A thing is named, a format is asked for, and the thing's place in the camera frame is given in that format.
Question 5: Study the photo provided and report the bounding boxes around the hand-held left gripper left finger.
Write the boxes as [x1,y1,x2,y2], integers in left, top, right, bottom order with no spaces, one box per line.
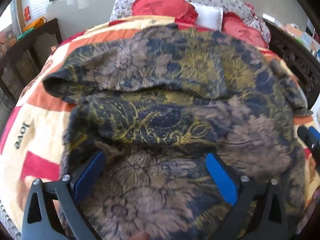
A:
[22,151,105,240]

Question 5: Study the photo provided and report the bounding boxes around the green flat item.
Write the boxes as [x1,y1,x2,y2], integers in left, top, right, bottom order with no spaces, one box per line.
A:
[17,29,34,40]

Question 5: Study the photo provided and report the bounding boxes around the floral blue and tan garment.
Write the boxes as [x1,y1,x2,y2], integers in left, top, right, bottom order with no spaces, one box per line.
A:
[42,24,313,240]

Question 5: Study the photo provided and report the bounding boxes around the yellow bag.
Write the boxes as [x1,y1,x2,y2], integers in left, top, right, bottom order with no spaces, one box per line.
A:
[24,17,48,32]

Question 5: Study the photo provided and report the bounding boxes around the brown printed poster board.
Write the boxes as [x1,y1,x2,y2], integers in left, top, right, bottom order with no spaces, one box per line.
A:
[0,29,15,55]

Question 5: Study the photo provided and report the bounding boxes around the dark wooden side table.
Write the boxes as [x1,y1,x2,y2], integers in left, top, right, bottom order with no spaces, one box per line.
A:
[0,18,63,100]

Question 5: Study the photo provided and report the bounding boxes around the red heart-shaped frilled pillow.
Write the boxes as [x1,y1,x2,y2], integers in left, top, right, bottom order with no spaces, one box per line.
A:
[132,0,198,22]
[222,12,269,49]

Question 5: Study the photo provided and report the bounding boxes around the carved dark wooden headboard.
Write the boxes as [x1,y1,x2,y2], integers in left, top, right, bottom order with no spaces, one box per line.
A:
[262,14,320,110]

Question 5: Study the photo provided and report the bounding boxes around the white pillow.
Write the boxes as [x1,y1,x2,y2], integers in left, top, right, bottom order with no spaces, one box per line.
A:
[190,2,224,32]

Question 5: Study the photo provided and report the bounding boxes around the orange red cream printed blanket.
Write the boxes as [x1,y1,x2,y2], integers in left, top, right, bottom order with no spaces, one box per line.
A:
[0,15,320,240]

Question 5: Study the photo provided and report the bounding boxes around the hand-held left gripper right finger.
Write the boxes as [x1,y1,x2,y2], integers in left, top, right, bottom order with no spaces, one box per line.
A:
[206,152,288,240]

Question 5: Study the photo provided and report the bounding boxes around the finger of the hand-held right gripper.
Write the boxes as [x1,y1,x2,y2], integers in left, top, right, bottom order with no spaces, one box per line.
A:
[297,125,320,157]

